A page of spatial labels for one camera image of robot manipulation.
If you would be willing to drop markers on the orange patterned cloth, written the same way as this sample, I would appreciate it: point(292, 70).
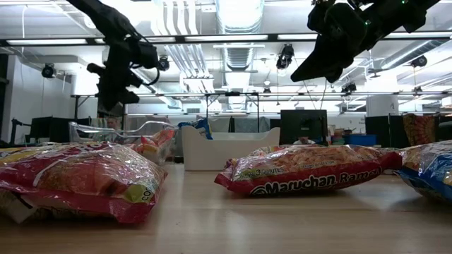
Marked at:
point(420, 128)

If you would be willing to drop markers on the black clamp stand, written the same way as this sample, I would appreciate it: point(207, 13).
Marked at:
point(13, 132)

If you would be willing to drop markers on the blue Maruchan ramen pack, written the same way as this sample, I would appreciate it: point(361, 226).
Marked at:
point(434, 169)
point(201, 127)

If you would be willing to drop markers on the white plastic bin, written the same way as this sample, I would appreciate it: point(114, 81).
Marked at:
point(229, 151)

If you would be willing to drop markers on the black cabinet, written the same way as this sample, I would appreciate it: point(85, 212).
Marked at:
point(383, 130)

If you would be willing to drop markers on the black equipment box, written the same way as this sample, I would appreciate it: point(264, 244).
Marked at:
point(49, 128)

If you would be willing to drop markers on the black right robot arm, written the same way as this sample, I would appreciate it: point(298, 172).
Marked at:
point(395, 17)

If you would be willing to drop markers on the person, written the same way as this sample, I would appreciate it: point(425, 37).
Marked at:
point(304, 141)
point(114, 124)

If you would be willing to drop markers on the silver ventilation duct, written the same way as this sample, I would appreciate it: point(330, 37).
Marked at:
point(239, 56)

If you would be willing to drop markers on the blue storage bin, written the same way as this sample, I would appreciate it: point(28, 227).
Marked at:
point(360, 140)

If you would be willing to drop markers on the black hanging camera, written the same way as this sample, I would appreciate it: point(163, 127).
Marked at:
point(163, 64)
point(284, 56)
point(48, 70)
point(419, 61)
point(349, 87)

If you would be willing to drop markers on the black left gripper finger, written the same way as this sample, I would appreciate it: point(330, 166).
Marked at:
point(116, 93)

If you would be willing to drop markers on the stacked colourful bowls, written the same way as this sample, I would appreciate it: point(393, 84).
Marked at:
point(339, 138)

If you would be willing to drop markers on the clear plastic bin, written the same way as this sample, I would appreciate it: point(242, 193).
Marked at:
point(84, 134)

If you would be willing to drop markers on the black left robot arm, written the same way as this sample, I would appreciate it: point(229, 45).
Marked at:
point(109, 21)

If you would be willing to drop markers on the black metal frame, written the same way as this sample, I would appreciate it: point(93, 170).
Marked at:
point(258, 113)

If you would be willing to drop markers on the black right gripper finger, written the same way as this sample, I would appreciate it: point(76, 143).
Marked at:
point(325, 61)

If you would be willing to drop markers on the red Maruchan ramen pack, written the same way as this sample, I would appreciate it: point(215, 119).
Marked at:
point(155, 141)
point(88, 176)
point(300, 176)

